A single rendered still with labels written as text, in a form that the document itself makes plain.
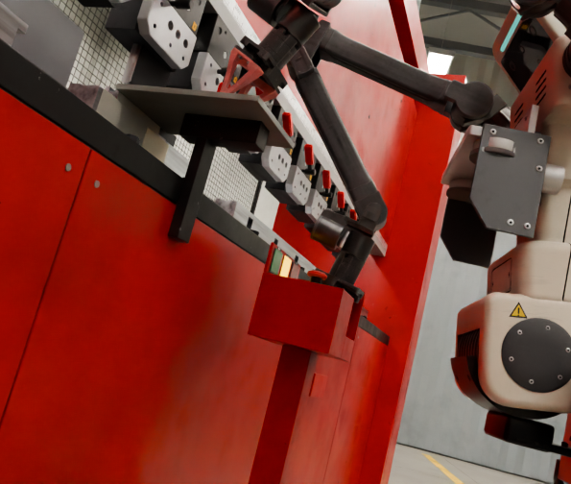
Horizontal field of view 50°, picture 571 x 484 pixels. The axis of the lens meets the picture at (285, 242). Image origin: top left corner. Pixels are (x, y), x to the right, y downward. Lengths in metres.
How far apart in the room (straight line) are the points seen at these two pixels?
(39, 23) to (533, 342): 1.33
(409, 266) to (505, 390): 2.22
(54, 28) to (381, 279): 2.00
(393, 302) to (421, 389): 5.42
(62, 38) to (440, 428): 7.44
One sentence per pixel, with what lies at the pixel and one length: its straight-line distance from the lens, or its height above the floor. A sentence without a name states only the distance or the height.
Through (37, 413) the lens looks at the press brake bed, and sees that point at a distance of 0.87.
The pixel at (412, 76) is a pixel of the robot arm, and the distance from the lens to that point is 1.38.
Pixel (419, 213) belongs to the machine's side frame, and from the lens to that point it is 3.19.
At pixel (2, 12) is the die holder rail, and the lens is 0.90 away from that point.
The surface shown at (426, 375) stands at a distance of 8.47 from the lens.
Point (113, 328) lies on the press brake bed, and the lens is 0.95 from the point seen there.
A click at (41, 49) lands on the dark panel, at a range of 1.71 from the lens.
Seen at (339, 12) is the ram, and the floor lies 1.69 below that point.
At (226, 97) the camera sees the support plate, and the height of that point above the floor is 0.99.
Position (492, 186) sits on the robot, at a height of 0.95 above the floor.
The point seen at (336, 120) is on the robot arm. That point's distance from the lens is 1.34.
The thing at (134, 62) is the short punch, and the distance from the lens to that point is 1.15.
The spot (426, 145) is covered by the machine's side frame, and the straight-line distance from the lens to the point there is 3.32.
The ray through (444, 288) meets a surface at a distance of 8.59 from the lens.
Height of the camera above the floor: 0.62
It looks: 11 degrees up
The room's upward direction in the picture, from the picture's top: 14 degrees clockwise
